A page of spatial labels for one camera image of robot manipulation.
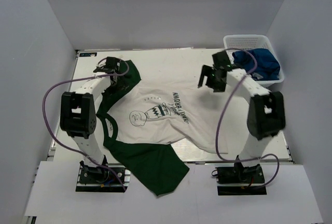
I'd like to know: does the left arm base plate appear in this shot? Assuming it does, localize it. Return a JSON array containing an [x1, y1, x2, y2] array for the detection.
[[75, 165, 130, 193]]

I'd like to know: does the blue t-shirt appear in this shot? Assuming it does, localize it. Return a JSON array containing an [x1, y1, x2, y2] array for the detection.
[[232, 48, 280, 81]]

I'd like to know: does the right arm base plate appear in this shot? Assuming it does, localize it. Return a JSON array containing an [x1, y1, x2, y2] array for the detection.
[[211, 166, 267, 196]]

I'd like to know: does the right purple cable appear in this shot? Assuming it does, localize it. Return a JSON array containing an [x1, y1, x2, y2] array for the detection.
[[214, 48, 280, 189]]

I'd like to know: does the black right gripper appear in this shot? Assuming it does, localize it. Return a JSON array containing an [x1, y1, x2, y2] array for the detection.
[[199, 64, 227, 92]]

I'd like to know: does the dark label sticker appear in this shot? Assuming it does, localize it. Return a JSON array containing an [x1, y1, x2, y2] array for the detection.
[[79, 52, 98, 57]]

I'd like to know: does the white green raglan t-shirt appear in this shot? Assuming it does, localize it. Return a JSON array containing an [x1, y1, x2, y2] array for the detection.
[[97, 60, 228, 196]]

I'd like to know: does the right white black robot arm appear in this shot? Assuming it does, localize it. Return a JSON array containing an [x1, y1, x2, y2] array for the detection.
[[198, 50, 286, 182]]

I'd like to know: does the white plastic basket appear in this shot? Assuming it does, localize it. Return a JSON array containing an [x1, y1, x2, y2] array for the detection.
[[223, 34, 284, 88]]

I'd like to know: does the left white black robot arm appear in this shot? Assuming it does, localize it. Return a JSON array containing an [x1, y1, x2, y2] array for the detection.
[[60, 57, 130, 182]]

